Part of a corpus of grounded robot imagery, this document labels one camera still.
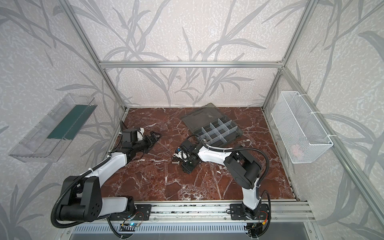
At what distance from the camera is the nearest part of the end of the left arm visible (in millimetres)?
665

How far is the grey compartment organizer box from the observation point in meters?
1.01

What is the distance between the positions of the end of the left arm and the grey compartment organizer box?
1.09 feet
